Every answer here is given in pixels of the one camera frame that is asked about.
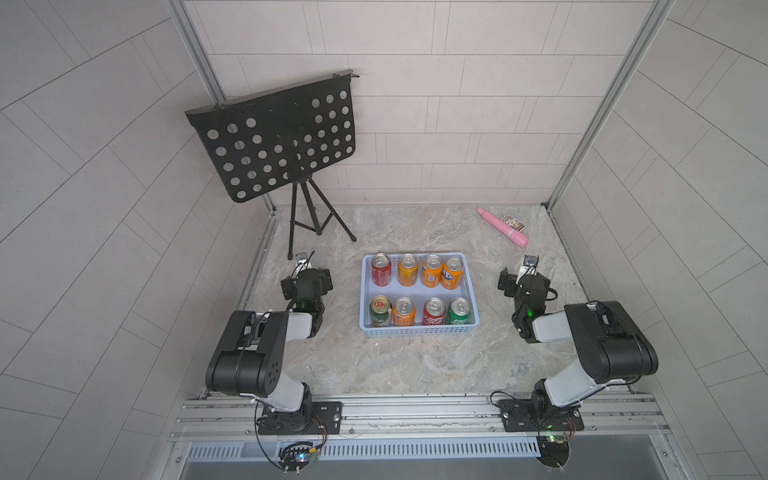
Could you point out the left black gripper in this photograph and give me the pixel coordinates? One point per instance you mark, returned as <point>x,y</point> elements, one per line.
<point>323,282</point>

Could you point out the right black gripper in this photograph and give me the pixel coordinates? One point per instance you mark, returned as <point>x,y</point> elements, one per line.
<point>511,283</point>

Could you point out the green Sprite can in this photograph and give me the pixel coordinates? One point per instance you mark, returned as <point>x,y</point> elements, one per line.
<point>459,312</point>

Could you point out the orange Fanta can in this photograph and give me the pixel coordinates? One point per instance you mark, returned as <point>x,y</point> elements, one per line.
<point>452,272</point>

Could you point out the orange soda can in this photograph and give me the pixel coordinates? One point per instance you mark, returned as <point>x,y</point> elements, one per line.
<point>431,269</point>
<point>408,268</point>

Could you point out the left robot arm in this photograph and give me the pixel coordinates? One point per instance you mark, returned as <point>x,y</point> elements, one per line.
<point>248,359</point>

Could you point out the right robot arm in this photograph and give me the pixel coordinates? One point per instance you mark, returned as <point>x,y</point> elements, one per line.
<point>610,347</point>

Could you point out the lavender perforated plastic basket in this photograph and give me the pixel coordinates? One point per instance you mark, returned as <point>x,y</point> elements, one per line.
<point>419,294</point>

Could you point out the pink marker pen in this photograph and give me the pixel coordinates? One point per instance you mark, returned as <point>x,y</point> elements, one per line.
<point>512,234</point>

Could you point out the small brown card box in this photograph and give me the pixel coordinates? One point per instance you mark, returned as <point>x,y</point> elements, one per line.
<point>513,222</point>

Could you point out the green and red can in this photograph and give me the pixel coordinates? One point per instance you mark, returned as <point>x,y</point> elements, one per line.
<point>380,312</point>

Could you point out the red cola can back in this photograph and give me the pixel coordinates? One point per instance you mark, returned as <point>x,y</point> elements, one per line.
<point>381,269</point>

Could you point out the red can front row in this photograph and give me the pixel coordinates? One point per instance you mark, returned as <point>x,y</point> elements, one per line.
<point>434,312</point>

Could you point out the orange can front row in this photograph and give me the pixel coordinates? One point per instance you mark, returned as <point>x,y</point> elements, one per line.
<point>404,312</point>

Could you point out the black perforated music stand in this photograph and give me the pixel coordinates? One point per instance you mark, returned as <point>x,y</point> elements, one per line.
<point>282,137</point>

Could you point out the right round circuit board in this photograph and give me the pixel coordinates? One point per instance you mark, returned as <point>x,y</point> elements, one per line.
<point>554,453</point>

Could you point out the round circuit board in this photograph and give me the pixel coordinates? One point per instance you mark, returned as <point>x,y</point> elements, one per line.
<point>297,456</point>
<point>554,453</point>

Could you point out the left round circuit board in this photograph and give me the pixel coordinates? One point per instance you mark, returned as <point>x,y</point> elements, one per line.
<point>297,456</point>

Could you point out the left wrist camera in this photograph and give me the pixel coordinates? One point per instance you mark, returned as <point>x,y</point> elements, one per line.
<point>303,260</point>

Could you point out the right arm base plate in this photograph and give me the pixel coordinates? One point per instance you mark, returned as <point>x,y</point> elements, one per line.
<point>526,416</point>

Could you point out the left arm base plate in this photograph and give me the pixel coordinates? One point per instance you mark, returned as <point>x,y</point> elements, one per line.
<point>320,417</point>

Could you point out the aluminium front rail frame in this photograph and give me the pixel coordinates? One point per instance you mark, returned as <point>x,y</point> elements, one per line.
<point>413,427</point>

